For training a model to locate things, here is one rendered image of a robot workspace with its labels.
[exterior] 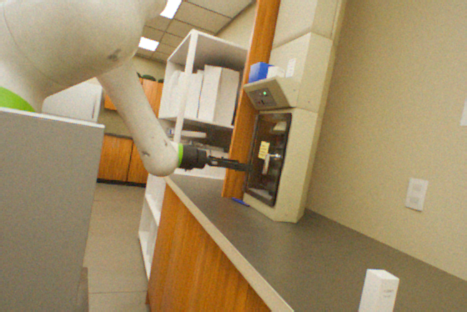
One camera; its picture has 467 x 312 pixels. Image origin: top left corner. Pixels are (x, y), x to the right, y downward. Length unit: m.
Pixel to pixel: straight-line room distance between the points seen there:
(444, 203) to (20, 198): 1.19
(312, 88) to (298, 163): 0.31
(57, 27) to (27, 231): 0.24
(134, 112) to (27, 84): 0.43
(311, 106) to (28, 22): 1.01
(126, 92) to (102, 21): 0.45
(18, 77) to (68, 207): 0.20
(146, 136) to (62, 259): 0.56
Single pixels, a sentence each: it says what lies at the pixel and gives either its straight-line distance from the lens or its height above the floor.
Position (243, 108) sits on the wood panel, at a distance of 1.50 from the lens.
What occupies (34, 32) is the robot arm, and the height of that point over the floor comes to 1.31.
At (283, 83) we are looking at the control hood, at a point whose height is 1.49.
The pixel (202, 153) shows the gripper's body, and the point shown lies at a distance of 1.07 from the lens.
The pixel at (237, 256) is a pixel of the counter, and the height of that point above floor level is 0.93.
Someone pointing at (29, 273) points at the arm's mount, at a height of 1.06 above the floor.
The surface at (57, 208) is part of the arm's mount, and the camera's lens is 0.35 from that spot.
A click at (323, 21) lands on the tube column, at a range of 1.34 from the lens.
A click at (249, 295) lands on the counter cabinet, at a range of 0.82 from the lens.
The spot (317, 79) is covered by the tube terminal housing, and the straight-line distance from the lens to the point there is 1.27.
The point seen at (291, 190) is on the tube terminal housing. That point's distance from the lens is 1.23.
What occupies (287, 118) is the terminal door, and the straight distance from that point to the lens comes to 1.21.
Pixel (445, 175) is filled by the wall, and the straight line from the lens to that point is 1.26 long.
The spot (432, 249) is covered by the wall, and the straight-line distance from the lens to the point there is 1.28.
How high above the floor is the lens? 1.22
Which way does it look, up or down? 3 degrees down
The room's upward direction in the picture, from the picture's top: 11 degrees clockwise
